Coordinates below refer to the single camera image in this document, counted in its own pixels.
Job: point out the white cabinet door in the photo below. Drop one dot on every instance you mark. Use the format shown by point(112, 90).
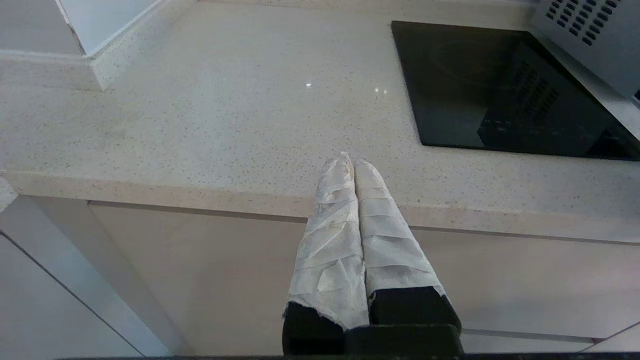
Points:
point(30, 320)

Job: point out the white low drawer front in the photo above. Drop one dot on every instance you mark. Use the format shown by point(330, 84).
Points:
point(525, 344)

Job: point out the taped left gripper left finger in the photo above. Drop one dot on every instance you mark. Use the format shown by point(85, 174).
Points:
point(330, 260)

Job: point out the white cabinet corner panel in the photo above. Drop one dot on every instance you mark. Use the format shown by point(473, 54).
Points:
point(100, 280)

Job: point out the white wide cabinet front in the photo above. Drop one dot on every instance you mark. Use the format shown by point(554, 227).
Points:
point(200, 275)

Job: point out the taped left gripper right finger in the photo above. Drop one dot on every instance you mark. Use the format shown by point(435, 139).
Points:
point(395, 260)

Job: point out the black glass induction cooktop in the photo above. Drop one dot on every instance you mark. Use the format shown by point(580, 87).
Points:
point(450, 90)

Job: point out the silver black microwave oven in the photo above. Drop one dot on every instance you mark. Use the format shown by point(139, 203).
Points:
point(600, 55)

